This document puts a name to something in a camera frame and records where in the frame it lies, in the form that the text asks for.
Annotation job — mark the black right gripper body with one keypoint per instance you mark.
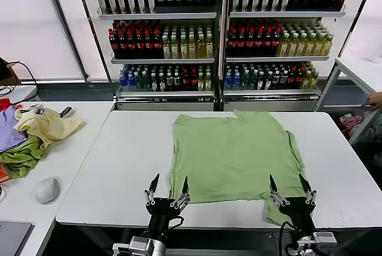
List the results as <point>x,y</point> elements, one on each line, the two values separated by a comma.
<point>300,211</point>

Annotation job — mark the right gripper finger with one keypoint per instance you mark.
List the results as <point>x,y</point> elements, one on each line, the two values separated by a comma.
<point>310,196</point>
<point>277,197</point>

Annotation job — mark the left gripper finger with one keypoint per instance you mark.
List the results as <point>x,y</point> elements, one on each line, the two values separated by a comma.
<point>150,197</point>
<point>182,199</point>

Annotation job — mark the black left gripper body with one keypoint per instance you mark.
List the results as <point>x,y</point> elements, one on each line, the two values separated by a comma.
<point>162,211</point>

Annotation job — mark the light green T-shirt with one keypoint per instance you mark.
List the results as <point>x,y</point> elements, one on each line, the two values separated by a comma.
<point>232,154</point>

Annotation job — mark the pink white clothes pile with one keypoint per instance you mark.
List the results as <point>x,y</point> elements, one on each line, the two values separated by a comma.
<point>349,118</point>

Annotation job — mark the person's bare hand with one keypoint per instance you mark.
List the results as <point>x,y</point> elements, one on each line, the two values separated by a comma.
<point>376,99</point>

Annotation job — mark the white computer mouse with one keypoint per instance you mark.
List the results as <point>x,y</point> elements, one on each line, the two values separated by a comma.
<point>47,190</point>

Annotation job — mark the small yellow drink bottle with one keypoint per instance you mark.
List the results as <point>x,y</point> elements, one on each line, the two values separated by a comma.
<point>209,81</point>
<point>201,81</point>
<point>306,81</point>
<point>313,81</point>

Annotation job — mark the small white cap dark bottle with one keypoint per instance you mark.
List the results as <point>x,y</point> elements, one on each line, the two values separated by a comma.
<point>284,80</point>
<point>169,81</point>
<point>268,80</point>
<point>162,81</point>
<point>276,80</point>
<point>261,80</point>
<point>177,81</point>
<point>154,81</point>

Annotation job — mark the small green tinted bottle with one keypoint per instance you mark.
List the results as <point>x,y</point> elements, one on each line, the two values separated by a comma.
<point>138,81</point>
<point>253,80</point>
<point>146,81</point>
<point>245,80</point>

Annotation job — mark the small red cap bottle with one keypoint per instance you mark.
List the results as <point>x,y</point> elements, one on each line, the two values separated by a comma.
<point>299,80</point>
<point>292,80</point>
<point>186,81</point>
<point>194,81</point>

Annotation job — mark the small blue drink bottle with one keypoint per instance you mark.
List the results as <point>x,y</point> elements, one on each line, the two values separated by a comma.
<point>236,80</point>
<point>123,81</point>
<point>130,81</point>
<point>228,80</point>

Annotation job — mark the navy white striped garment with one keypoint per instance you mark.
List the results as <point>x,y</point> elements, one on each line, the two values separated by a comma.
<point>67,111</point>

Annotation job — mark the pale yellow shirt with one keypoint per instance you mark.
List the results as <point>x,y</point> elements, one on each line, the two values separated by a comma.
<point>50,127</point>

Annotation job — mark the white side table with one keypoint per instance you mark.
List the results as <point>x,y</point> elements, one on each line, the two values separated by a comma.
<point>358,71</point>

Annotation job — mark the olive green garment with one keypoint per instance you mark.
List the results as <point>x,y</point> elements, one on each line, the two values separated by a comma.
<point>21,157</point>

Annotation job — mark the grey laptop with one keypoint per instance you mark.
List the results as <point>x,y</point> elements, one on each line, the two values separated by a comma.
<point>13,236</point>

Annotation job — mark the yellow juice bottle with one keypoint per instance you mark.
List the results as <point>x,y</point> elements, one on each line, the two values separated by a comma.
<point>175,48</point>
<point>319,47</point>
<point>183,48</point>
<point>293,47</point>
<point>166,48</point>
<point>284,47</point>
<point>302,47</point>
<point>209,48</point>
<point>192,48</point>
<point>201,48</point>
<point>328,47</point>
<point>310,47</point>

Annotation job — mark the orange box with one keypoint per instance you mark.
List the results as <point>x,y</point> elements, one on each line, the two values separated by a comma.
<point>2,175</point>

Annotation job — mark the red cap cola bottle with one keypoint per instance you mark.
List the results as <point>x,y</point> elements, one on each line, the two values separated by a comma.
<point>131,44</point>
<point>240,41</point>
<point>231,41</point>
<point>122,44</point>
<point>267,41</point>
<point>157,44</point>
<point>148,44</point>
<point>249,41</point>
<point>258,41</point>
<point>140,44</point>
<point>113,44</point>
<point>276,41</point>

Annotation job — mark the purple garment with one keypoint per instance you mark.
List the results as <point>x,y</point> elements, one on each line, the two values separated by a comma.
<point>9,130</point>

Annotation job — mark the red garment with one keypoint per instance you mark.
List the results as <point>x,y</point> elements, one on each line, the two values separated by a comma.
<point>4,104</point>

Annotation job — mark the metal drinks shelf rack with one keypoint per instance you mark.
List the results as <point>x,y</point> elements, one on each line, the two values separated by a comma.
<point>286,14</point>
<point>158,15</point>

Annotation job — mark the brown cardboard box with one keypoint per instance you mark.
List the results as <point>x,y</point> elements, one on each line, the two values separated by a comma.
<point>14,72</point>

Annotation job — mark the black monitor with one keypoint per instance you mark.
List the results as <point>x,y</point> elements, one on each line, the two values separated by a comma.
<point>4,69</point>

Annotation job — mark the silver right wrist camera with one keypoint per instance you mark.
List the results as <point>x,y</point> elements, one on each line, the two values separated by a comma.
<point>325,241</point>

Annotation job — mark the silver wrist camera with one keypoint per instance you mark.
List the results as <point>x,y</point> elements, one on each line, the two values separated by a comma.
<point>325,241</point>
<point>138,245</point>

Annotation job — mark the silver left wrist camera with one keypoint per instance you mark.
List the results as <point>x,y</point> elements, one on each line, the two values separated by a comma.
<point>138,245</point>

